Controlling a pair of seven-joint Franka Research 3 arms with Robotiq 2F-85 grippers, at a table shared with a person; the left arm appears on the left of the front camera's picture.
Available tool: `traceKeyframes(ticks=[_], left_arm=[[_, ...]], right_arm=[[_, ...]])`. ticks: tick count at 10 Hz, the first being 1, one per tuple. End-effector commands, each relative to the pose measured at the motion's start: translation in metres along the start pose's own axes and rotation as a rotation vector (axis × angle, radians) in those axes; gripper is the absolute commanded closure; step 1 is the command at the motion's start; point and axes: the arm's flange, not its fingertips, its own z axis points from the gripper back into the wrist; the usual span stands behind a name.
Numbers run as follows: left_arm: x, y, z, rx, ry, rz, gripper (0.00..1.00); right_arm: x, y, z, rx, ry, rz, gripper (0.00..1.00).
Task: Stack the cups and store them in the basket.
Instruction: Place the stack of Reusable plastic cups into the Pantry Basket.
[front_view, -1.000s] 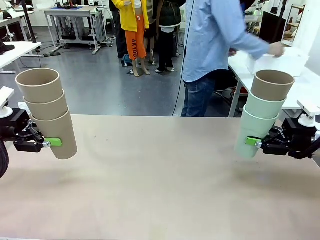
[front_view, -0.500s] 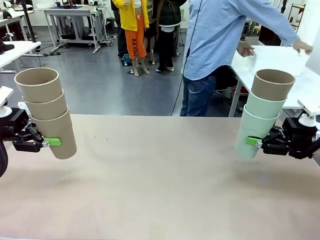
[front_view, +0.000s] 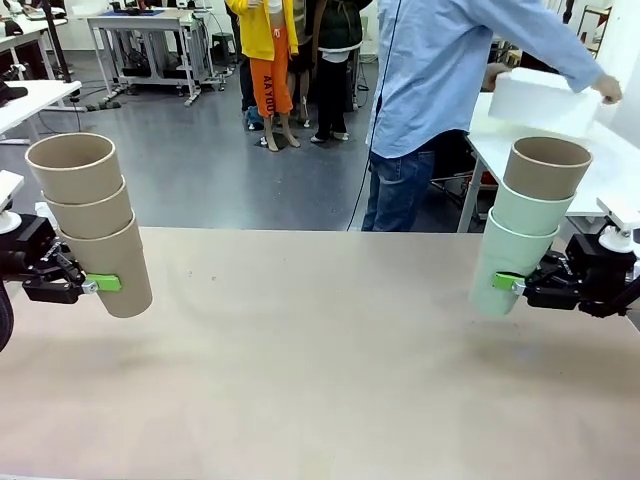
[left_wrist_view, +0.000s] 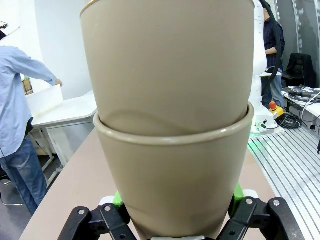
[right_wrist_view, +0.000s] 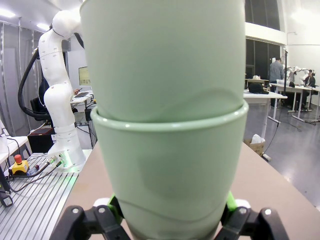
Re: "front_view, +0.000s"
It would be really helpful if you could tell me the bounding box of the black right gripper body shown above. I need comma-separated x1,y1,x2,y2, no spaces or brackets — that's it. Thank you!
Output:
564,232,640,301

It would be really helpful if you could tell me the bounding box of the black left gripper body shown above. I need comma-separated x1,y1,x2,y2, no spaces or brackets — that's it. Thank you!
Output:
0,214,60,281

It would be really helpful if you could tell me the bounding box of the brown cup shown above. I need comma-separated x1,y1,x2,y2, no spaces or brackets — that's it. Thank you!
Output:
41,175,137,239
24,133,125,205
502,137,594,202
58,212,154,319

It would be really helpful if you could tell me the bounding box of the mint green cup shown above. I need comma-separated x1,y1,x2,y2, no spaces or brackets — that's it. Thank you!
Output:
492,183,577,236
468,207,560,319

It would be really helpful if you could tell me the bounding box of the white plastic basket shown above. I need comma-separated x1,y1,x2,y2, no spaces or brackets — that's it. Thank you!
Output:
487,67,604,139

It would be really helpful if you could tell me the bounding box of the person's right forearm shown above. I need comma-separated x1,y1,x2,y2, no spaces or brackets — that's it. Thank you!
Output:
529,19,604,95

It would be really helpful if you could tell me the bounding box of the person's right hand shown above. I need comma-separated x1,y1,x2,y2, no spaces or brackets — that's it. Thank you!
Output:
597,73,625,105

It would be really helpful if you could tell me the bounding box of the person's left hand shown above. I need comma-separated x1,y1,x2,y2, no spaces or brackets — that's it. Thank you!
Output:
485,62,512,93

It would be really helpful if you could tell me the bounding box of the large white desk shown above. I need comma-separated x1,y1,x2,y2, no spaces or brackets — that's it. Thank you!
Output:
464,92,640,234

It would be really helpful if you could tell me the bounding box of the small white desk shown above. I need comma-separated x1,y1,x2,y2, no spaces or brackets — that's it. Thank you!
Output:
0,79,84,146

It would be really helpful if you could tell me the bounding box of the black item on desk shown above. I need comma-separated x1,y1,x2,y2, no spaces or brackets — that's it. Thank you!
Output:
0,82,29,107

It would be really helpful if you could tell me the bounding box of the black monitor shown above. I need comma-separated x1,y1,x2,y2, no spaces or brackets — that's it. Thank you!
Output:
519,50,564,75

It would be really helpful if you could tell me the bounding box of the black stand pole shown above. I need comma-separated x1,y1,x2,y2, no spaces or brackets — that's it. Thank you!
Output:
42,0,74,84

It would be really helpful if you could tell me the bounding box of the white desk with clutter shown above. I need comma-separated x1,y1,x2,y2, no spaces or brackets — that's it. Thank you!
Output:
0,14,69,76

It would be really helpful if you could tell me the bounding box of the person in blue shirt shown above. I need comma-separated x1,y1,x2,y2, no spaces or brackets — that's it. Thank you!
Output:
361,0,604,233

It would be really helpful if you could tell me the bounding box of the shelf with cardboard boxes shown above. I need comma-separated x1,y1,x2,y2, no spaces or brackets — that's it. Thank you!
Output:
574,0,614,56

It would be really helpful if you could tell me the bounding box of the grey workbench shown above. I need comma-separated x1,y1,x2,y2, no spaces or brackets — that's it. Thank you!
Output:
87,9,222,107

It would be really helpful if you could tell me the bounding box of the person in yellow jacket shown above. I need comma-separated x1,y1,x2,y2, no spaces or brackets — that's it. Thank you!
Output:
224,0,302,153

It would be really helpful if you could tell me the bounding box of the person in dark jacket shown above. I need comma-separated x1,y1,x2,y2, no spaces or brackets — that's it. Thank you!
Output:
303,0,374,145

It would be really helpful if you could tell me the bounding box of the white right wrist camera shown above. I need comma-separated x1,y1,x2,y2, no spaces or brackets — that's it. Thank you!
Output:
596,196,640,254

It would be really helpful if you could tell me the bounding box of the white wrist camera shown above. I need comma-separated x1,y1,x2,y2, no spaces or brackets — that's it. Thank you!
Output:
0,169,25,234
596,196,640,254

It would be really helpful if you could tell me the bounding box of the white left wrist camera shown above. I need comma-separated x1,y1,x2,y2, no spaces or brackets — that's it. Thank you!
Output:
0,169,25,234

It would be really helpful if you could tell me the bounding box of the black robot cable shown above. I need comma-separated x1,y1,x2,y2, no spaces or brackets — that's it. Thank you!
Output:
0,285,15,354

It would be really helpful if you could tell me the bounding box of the thin black hanging cable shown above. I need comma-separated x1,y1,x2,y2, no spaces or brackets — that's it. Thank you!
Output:
347,0,401,232

